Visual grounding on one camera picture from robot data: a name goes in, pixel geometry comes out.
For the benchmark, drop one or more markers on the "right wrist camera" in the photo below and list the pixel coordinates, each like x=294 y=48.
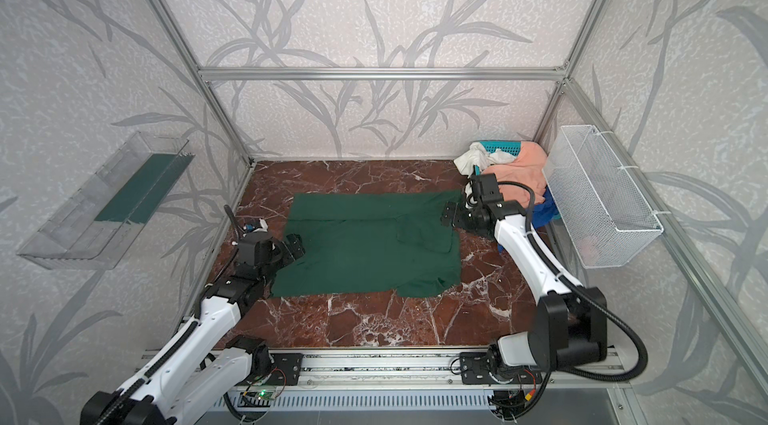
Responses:
x=484 y=190

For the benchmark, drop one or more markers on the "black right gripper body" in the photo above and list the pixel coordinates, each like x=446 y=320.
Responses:
x=454 y=214

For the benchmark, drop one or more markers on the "blue t-shirt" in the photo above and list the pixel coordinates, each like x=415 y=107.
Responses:
x=546 y=211

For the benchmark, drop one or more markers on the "green t-shirt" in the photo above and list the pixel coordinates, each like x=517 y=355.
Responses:
x=366 y=243

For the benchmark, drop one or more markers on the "green circuit board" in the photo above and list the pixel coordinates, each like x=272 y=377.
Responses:
x=260 y=398

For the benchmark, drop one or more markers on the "aluminium frame post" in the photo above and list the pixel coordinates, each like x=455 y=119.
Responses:
x=174 y=33

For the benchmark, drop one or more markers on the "peach pink t-shirt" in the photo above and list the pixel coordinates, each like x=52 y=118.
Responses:
x=527 y=168

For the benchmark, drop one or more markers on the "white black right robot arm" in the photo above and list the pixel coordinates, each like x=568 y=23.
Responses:
x=567 y=331

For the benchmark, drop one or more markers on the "aluminium frame crossbar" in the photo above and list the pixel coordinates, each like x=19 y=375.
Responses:
x=380 y=73

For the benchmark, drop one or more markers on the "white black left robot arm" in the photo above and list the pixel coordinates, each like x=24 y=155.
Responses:
x=222 y=304

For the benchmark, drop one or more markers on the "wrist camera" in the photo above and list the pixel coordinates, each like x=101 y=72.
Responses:
x=484 y=190
x=254 y=249

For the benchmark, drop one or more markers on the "white wire mesh basket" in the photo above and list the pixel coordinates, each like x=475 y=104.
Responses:
x=608 y=219

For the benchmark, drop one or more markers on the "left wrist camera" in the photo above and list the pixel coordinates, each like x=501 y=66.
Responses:
x=254 y=249

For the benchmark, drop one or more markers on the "clear acrylic wall shelf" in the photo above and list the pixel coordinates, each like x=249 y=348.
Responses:
x=95 y=227

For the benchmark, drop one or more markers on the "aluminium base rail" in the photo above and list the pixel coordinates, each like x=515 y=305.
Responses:
x=351 y=369

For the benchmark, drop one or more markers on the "right base wiring bundle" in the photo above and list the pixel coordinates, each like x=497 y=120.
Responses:
x=516 y=398

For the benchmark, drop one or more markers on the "white t-shirt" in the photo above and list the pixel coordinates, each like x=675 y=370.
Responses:
x=483 y=154

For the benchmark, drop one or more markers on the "teal plastic laundry basket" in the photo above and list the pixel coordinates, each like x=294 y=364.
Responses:
x=523 y=162

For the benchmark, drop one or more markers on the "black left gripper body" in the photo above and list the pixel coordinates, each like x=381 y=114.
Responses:
x=288 y=248

